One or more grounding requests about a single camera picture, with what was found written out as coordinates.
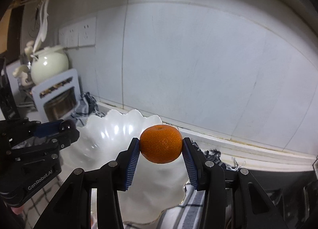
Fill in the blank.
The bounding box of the white rack frame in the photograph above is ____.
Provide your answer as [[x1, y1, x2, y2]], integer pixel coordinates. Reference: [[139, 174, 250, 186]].
[[31, 68, 81, 122]]

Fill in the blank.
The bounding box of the checkered kitchen cloth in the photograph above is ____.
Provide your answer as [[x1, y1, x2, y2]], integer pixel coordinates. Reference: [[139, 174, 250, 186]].
[[68, 92, 106, 127]]

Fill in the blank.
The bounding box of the cream ceramic pot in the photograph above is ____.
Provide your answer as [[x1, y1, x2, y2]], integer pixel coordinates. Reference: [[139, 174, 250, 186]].
[[31, 45, 69, 85]]

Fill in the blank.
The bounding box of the white hanging spoon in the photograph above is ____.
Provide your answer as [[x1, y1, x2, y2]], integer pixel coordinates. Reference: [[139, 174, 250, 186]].
[[33, 0, 49, 53]]

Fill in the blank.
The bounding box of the dark grape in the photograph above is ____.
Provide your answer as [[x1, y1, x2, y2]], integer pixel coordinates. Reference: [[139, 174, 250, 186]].
[[59, 119, 76, 132]]

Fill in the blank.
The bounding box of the black knife block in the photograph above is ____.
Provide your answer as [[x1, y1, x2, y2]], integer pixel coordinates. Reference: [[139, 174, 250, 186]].
[[0, 58, 20, 120]]

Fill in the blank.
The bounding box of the steel pot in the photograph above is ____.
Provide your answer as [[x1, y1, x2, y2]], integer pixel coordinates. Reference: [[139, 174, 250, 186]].
[[44, 88, 77, 121]]

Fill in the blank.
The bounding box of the orange mandarin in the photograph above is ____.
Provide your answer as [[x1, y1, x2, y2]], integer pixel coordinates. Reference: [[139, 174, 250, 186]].
[[139, 125, 183, 164]]

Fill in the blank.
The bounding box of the white scalloped bowl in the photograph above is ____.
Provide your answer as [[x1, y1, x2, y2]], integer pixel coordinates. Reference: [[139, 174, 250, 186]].
[[59, 109, 188, 224]]

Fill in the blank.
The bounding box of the white wall socket panel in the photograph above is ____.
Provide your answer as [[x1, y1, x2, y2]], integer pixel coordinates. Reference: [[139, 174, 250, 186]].
[[58, 17, 96, 49]]

